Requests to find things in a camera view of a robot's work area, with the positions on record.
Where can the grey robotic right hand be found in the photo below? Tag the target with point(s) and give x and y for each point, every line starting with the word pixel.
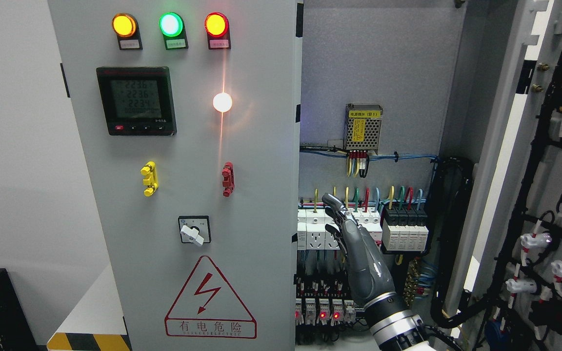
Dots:
pixel 369 278

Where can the grey cabinet door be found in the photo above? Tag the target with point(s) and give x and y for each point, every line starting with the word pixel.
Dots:
pixel 251 230
pixel 521 309

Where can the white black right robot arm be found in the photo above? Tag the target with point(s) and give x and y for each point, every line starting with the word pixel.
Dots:
pixel 393 326

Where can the red indicator lamp left door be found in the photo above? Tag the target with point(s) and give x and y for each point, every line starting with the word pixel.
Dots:
pixel 218 31

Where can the green indicator lamp left door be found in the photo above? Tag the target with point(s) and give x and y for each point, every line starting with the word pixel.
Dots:
pixel 173 31

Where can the yellow indicator lamp left door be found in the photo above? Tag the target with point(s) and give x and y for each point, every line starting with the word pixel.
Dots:
pixel 127 31

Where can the relay terminal row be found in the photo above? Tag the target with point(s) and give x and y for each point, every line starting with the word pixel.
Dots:
pixel 322 301

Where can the black surge protector block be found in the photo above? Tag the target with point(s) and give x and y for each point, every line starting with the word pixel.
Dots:
pixel 404 231

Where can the white socket breaker row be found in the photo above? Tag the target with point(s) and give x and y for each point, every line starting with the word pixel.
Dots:
pixel 312 235

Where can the metal mesh power supply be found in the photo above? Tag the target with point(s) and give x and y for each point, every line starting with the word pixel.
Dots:
pixel 363 127

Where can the red electric hazard warning sticker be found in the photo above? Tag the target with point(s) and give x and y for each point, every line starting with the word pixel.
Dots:
pixel 208 306

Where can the red terminal connector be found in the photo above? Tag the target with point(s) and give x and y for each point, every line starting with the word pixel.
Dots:
pixel 228 180

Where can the grey cabinet body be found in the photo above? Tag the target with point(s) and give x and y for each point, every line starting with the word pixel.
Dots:
pixel 446 78

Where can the white glowing indicator lamp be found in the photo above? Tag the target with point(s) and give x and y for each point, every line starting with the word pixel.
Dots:
pixel 222 102

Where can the yellow terminal connector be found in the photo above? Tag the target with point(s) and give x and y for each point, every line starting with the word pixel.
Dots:
pixel 150 178

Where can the black digital power meter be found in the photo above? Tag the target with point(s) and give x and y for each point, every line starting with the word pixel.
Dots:
pixel 137 101

